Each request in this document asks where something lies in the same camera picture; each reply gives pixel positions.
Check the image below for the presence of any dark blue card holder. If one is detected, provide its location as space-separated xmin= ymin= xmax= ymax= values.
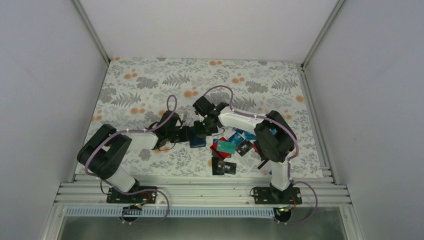
xmin=189 ymin=132 xmax=207 ymax=149

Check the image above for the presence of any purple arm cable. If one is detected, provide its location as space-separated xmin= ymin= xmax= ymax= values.
xmin=84 ymin=94 xmax=178 ymax=196
xmin=202 ymin=85 xmax=300 ymax=181

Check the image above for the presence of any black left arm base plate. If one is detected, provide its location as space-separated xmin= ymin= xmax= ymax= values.
xmin=106 ymin=186 xmax=158 ymax=204

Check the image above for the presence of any floral patterned table mat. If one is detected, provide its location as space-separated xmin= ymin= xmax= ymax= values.
xmin=86 ymin=57 xmax=323 ymax=178

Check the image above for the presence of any teal card in pile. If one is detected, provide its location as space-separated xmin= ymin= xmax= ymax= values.
xmin=216 ymin=140 xmax=237 ymax=154

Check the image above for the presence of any black patterned card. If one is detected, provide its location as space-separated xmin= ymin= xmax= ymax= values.
xmin=235 ymin=140 xmax=253 ymax=157

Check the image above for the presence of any white card right pile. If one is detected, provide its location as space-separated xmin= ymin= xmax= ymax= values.
xmin=260 ymin=167 xmax=272 ymax=176

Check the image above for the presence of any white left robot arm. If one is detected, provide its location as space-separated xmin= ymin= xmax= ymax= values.
xmin=76 ymin=110 xmax=193 ymax=203

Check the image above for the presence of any black card lower pile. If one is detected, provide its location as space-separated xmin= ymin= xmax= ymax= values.
xmin=211 ymin=157 xmax=237 ymax=176

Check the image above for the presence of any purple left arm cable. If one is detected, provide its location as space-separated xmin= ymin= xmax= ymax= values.
xmin=84 ymin=94 xmax=178 ymax=196

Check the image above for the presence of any aluminium rail frame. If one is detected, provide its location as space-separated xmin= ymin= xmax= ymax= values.
xmin=54 ymin=175 xmax=352 ymax=207

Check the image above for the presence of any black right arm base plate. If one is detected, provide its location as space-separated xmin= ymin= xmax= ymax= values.
xmin=249 ymin=186 xmax=303 ymax=205

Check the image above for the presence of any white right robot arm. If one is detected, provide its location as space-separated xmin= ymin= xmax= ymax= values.
xmin=193 ymin=102 xmax=299 ymax=204

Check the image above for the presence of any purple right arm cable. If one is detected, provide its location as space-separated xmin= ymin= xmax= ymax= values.
xmin=202 ymin=85 xmax=300 ymax=181

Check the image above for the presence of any grey slotted cable duct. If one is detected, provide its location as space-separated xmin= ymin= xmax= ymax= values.
xmin=64 ymin=206 xmax=274 ymax=219

